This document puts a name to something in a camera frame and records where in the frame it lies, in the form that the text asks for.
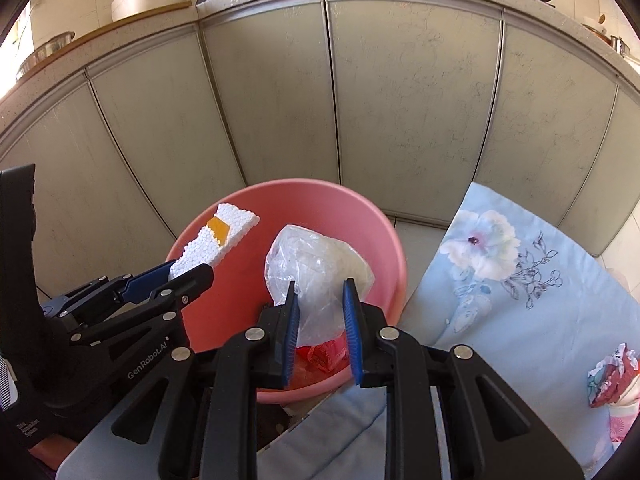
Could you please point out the clear plastic bag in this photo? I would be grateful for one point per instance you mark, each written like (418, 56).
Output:
(318, 265)

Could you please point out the grey kitchen cabinet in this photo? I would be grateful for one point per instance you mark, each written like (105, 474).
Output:
(138, 126)

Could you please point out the white foam piece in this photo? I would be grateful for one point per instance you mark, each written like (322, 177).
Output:
(215, 239)

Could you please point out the person's left hand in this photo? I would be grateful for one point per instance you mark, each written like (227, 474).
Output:
(53, 450)

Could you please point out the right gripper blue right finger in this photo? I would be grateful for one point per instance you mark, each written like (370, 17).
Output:
(353, 322)

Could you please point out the copper pot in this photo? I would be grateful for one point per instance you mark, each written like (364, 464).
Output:
(597, 27)

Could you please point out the steel bowl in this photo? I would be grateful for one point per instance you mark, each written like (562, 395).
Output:
(47, 49)

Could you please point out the crumpled red white wrapper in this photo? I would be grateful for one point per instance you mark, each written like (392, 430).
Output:
(613, 377)

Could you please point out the small steel pot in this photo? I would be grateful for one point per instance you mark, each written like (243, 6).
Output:
(620, 47)

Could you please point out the pink white floral packet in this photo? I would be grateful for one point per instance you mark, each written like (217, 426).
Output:
(622, 417)

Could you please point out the red plastic snack bag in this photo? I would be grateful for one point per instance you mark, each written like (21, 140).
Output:
(322, 359)

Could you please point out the pink plastic trash bucket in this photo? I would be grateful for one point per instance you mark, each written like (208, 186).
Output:
(239, 291)

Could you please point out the light blue floral tablecloth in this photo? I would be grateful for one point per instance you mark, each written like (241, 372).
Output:
(536, 307)

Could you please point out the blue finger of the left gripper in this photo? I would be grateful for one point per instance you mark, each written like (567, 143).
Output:
(141, 286)
(169, 298)

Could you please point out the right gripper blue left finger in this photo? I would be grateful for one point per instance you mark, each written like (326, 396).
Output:
(289, 324)

